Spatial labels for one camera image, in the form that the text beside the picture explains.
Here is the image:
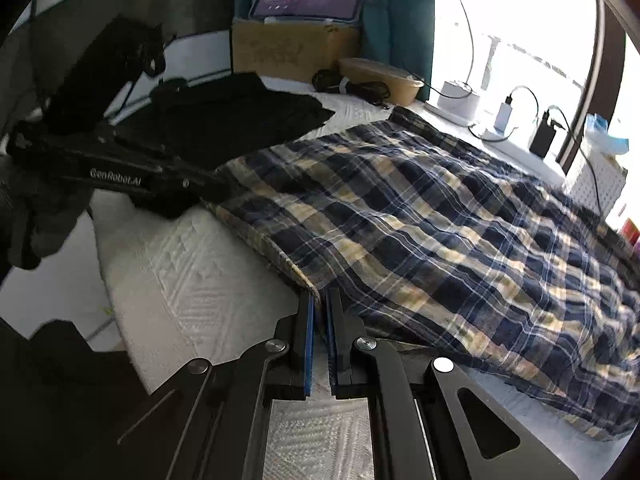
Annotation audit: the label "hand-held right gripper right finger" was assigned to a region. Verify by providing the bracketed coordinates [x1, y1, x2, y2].
[325, 287, 578, 480]

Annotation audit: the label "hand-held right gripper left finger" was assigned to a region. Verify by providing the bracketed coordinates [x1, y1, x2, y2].
[115, 290, 317, 480]

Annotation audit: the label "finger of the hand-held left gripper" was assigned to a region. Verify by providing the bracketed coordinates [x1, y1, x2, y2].
[159, 162, 238, 208]

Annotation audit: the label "plaid pants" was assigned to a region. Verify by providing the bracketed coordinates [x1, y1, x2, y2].
[202, 106, 640, 443]

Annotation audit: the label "person's left hand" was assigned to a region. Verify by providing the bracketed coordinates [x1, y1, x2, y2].
[0, 160, 93, 281]

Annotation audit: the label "black folded cloth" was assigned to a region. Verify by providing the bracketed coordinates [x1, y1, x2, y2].
[107, 71, 336, 218]

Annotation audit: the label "cardboard box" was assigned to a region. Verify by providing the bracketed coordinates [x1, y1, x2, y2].
[231, 15, 363, 78]

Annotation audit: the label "beige lidded bowl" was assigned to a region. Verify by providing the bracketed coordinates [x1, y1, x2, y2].
[337, 57, 426, 106]

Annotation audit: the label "white power strip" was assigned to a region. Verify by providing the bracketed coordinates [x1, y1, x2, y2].
[467, 121, 566, 171]

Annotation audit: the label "white charger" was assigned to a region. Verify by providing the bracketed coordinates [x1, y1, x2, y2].
[494, 95, 515, 131]

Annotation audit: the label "white perforated basket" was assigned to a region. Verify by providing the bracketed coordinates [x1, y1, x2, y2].
[562, 150, 628, 221]

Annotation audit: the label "black charger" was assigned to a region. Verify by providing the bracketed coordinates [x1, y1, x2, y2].
[529, 110, 558, 157]

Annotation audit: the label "blue face mask pack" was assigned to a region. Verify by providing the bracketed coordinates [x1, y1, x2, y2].
[582, 112, 632, 156]

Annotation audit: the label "coiled black cable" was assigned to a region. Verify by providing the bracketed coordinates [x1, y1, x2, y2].
[312, 67, 393, 108]

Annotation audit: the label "black charger cable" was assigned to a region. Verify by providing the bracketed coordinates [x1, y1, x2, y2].
[547, 105, 608, 216]

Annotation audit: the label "dark window post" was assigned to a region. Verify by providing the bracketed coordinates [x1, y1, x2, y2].
[557, 0, 608, 173]

